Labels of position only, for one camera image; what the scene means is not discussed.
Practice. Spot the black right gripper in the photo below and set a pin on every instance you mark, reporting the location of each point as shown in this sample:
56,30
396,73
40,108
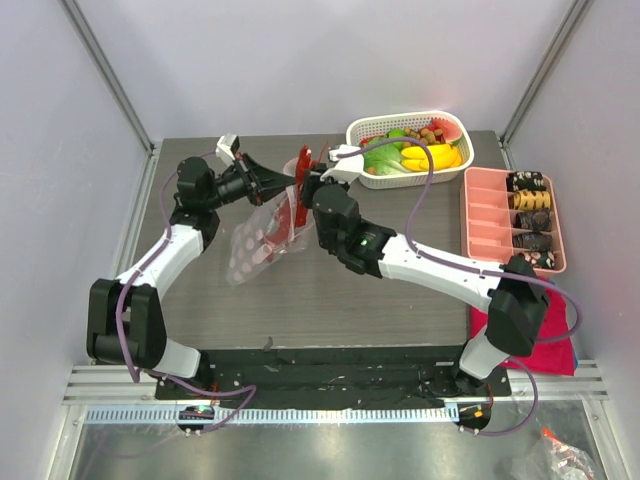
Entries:
310,187

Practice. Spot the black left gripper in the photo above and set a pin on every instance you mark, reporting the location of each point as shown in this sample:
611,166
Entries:
260,183

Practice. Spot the red chili pepper toy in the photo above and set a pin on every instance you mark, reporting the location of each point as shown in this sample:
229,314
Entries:
289,222

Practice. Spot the clear pink zip top bag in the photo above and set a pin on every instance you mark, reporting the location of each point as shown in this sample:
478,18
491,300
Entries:
248,249

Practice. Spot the brown longan bunch toy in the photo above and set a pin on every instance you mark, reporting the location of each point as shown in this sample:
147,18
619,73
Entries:
429,135

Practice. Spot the yellow banana bunch toy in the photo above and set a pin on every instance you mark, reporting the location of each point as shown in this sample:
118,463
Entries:
444,156

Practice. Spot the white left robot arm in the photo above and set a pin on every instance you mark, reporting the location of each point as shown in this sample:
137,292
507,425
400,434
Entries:
125,320

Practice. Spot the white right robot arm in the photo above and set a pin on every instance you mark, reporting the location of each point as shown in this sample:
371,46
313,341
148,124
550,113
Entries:
366,248

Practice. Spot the crumpled clear plastic bag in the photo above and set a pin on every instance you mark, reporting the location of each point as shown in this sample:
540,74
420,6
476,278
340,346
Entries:
551,458

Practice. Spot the white perforated plastic basket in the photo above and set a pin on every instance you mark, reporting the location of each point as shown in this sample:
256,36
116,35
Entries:
371,131

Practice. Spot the green lettuce leaf toy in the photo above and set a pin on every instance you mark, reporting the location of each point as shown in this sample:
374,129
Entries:
383,161

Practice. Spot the green apple toy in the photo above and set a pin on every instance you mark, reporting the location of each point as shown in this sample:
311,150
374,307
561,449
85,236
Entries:
397,135

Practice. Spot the watermelon slice toy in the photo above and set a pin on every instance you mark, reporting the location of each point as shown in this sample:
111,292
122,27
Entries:
450,131

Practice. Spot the pink divided organizer tray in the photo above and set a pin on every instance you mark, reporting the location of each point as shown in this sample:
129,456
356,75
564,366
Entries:
487,221

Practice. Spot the yellow leopard sock roll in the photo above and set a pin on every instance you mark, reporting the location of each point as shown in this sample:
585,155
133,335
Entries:
527,200

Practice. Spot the black patterned sock roll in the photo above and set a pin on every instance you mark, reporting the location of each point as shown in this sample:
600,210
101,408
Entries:
533,241

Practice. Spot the dark brown sock roll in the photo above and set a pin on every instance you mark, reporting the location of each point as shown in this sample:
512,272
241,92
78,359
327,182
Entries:
535,220

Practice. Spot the black pink floral sock roll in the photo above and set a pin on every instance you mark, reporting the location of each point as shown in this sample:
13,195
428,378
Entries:
544,260

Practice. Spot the magenta cloth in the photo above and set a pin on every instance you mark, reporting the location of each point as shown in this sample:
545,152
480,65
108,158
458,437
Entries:
545,335

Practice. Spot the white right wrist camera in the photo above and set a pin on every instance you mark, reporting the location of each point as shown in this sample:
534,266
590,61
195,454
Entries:
344,166

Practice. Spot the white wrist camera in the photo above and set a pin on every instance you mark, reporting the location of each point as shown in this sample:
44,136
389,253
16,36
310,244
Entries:
227,147
344,166

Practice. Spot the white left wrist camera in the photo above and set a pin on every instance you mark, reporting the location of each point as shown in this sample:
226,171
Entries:
227,147

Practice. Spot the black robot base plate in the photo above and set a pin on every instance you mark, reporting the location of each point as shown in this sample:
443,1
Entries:
362,378

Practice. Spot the white slotted cable duct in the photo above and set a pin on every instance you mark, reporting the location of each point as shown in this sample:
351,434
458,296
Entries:
184,414

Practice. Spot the aluminium frame rail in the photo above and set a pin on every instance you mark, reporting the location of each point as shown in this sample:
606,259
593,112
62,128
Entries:
107,384

